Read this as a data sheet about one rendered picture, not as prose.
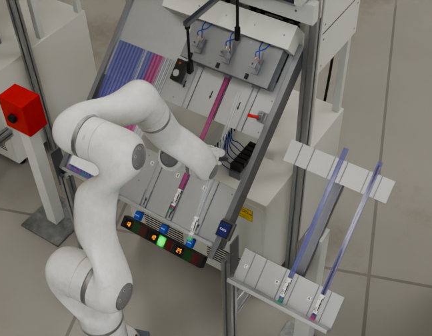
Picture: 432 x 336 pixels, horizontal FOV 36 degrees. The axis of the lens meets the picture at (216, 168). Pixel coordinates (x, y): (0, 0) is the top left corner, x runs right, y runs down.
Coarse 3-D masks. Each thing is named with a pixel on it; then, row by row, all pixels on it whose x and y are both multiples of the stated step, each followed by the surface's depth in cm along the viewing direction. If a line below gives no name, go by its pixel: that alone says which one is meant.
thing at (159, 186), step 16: (144, 176) 228; (160, 176) 226; (176, 176) 223; (192, 176) 221; (128, 192) 230; (144, 192) 227; (160, 192) 225; (176, 192) 222; (192, 192) 220; (208, 192) 218; (224, 192) 216; (160, 208) 224; (176, 208) 222; (192, 208) 220; (208, 208) 217; (224, 208) 215; (208, 224) 217
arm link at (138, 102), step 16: (112, 96) 149; (128, 96) 149; (144, 96) 151; (160, 96) 158; (64, 112) 147; (80, 112) 146; (96, 112) 149; (112, 112) 149; (128, 112) 150; (144, 112) 152; (160, 112) 158; (64, 128) 144; (144, 128) 162; (160, 128) 163; (64, 144) 145
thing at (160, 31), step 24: (144, 0) 236; (144, 24) 235; (168, 24) 231; (192, 24) 227; (144, 48) 234; (168, 48) 230; (216, 72) 222; (168, 96) 228; (192, 96) 224; (216, 96) 221; (240, 96) 217; (264, 96) 214; (216, 120) 220; (240, 120) 216
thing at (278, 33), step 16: (176, 0) 221; (192, 0) 219; (208, 0) 217; (208, 16) 216; (224, 16) 214; (240, 16) 211; (256, 16) 209; (256, 32) 209; (272, 32) 206; (288, 32) 204; (288, 48) 204
